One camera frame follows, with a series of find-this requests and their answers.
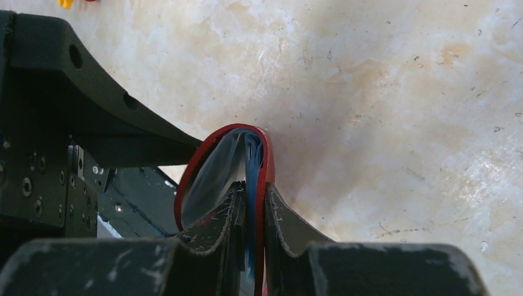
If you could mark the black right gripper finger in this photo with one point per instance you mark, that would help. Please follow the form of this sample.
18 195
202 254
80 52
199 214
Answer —
302 261

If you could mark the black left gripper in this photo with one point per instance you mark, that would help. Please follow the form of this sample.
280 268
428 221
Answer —
55 100

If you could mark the red card holder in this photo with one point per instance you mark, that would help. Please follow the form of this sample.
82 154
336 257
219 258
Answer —
232 153

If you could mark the small orange toy piece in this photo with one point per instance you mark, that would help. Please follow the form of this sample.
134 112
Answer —
67 4

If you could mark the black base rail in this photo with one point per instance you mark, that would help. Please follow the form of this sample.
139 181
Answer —
139 202

